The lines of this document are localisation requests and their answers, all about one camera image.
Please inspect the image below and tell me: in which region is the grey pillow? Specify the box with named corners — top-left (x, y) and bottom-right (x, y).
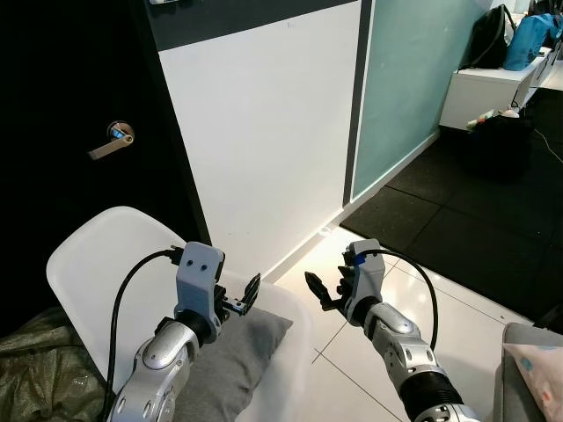
top-left (172, 307), bottom-right (295, 422)

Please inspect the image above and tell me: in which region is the white plastic chair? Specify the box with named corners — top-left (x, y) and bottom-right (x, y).
top-left (46, 206), bottom-right (314, 422)

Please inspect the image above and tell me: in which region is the pink patterned pillow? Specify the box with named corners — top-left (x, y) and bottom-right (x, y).
top-left (514, 341), bottom-right (563, 422)

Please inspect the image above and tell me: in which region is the olive green blanket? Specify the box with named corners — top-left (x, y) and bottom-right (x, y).
top-left (0, 306), bottom-right (117, 422)

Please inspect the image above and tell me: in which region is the black bin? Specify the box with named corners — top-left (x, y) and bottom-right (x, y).
top-left (465, 109), bottom-right (535, 178)

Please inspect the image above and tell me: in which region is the white desk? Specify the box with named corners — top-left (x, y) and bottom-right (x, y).
top-left (439, 46), bottom-right (563, 135)

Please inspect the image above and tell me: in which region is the black door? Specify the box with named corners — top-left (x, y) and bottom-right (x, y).
top-left (0, 0), bottom-right (214, 339)

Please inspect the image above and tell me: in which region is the black backpack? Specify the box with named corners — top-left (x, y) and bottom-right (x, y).
top-left (464, 4), bottom-right (516, 72)

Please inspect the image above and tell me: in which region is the blue bag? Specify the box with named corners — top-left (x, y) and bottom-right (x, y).
top-left (502, 12), bottom-right (562, 73)

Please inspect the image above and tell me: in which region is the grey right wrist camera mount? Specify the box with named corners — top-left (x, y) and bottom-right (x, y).
top-left (344, 238), bottom-right (386, 323)

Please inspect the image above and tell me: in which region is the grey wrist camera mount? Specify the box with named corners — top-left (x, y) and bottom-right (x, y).
top-left (344, 238), bottom-right (386, 323)
top-left (173, 243), bottom-right (227, 323)

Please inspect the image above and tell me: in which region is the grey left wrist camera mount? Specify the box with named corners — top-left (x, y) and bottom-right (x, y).
top-left (173, 243), bottom-right (227, 323)

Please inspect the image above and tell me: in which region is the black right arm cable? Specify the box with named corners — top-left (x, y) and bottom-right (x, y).
top-left (361, 250), bottom-right (440, 350)

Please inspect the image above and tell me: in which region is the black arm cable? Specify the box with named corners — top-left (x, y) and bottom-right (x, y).
top-left (361, 250), bottom-right (440, 350)
top-left (104, 248), bottom-right (186, 416)

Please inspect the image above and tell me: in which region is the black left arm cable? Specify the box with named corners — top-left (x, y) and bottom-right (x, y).
top-left (104, 248), bottom-right (186, 416)

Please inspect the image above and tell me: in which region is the metal door lever handle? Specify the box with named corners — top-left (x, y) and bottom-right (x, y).
top-left (88, 120), bottom-right (136, 162)

